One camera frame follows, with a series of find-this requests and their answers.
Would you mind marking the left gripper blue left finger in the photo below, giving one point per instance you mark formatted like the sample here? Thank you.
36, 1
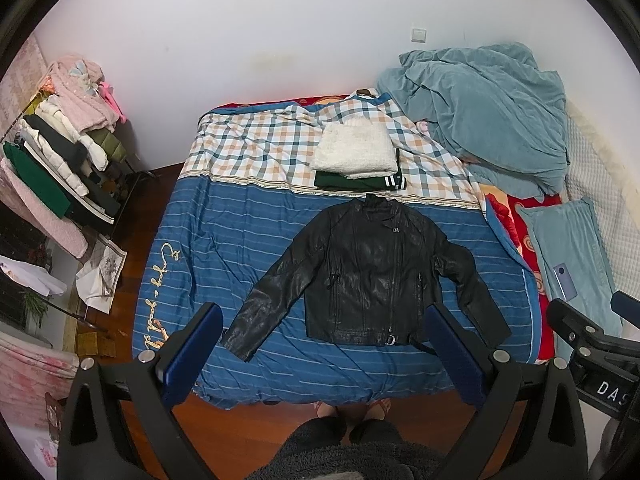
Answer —
182, 358

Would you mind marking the white quilted cover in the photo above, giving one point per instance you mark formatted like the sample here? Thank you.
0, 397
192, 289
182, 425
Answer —
597, 174

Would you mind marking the white embroidered cloth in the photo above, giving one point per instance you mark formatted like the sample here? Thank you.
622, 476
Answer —
97, 279

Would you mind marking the teal pillow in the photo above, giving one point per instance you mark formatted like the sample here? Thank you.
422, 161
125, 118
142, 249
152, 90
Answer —
564, 249

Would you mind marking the red floral bed sheet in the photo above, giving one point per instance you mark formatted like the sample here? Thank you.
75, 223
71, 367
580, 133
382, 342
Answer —
506, 209

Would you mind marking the blue striped plaid bed sheet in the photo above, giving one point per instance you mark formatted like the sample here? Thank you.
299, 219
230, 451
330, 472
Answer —
247, 189

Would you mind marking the clothes rack with garments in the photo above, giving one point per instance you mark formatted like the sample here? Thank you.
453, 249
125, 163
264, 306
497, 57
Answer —
64, 169

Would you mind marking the white fluffy folded sweater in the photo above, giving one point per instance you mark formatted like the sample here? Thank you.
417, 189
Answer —
357, 148

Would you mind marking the white wall switch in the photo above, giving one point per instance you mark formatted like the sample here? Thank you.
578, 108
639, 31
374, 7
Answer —
418, 35

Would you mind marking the pink floral curtain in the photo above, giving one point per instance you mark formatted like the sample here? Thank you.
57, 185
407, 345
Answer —
29, 373

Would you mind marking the person in dark fleece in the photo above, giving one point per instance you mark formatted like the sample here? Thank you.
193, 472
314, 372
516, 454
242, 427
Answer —
327, 447

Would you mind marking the dark green folded garment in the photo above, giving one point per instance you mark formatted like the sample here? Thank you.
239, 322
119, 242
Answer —
328, 180

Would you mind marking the teal blanket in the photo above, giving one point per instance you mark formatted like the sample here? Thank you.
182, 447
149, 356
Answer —
493, 107

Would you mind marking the black leather jacket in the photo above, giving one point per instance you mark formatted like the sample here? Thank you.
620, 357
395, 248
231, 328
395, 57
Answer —
366, 271

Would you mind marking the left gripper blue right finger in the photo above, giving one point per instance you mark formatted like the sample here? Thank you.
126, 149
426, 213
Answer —
463, 355

